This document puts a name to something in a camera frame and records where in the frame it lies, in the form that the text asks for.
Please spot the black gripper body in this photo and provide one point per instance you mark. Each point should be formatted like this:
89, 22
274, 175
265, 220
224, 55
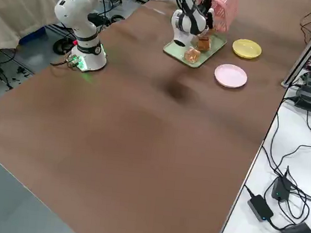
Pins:
210, 16

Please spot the small pink plastic basket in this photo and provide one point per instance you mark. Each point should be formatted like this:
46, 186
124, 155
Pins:
224, 15

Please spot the clear-wrapped bread pack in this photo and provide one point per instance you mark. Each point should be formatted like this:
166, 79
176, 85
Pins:
203, 44
192, 55

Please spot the green rectangular tray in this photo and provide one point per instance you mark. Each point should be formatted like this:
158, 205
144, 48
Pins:
176, 53

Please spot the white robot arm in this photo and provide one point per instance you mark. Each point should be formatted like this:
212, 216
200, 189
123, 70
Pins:
78, 5

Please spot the yellow round plate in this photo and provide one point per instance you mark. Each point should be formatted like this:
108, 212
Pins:
247, 48

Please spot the pinkish white round plate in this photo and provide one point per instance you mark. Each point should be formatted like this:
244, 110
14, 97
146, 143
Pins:
230, 75

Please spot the blue crate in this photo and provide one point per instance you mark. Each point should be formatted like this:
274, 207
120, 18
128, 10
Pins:
33, 35

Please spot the small black power adapter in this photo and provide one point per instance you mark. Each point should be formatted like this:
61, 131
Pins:
281, 188

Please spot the black power brick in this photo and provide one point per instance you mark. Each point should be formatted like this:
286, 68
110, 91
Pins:
260, 207

